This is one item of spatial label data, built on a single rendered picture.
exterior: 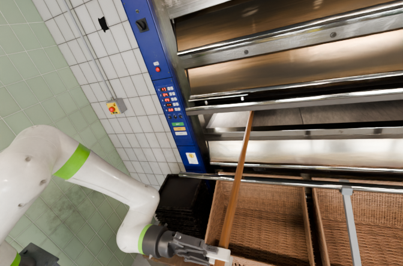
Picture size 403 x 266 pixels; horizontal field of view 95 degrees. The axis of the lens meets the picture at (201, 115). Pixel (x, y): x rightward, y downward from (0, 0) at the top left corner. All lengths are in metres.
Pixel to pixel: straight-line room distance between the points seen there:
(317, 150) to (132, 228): 1.02
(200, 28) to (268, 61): 0.38
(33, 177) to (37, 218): 1.07
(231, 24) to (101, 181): 0.85
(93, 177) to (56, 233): 1.01
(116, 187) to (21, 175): 0.32
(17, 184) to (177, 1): 0.91
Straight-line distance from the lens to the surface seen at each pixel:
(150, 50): 1.14
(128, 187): 0.79
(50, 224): 1.67
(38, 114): 1.55
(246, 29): 0.97
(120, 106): 1.44
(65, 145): 0.70
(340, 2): 0.99
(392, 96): 1.00
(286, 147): 1.25
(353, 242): 0.95
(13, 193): 0.56
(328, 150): 1.28
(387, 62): 1.09
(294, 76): 1.01
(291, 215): 1.50
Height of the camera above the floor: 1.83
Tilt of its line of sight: 25 degrees down
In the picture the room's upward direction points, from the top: 16 degrees counter-clockwise
